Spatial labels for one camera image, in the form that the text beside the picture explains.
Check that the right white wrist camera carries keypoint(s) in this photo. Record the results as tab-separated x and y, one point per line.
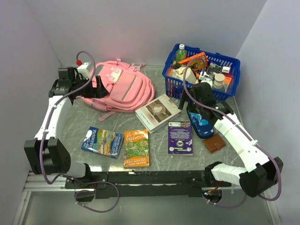
205	78

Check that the beige crumpled bag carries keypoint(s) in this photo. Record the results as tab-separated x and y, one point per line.
178	74

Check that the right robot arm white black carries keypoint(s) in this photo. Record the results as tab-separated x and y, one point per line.
261	171

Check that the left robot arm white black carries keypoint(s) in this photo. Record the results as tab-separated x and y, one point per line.
46	153

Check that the brown leather wallet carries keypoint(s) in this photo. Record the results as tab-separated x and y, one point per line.
214	143

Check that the green drink bottle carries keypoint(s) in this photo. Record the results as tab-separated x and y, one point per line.
181	53

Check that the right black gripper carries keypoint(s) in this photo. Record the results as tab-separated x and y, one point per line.
191	93

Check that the blue treehouse book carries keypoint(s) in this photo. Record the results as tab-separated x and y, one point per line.
102	142

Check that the grey pump bottle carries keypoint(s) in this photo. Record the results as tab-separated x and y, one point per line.
218	82

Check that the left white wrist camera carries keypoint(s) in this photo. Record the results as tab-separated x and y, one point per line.
84	68

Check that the dark green packet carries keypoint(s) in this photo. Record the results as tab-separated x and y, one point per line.
214	68

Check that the blue plastic basket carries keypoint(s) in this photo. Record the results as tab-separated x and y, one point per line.
230	67

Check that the blue shark pencil case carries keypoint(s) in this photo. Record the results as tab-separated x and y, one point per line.
201	126

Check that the white coffee cover book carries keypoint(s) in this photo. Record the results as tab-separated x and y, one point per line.
157	112

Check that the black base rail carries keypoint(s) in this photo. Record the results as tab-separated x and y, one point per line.
148	183

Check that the orange treehouse book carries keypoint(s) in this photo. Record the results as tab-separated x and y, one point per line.
136	152

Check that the small orange packet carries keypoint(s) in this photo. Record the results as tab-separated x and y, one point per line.
226	82

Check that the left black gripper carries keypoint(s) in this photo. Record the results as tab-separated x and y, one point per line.
98	92

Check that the orange box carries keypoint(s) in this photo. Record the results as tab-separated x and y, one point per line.
197	64

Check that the pink student backpack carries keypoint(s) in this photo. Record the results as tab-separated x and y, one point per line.
128	88

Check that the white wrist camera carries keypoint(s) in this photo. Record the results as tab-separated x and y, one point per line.
84	68
205	78

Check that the purple book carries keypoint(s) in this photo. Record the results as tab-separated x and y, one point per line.
180	138

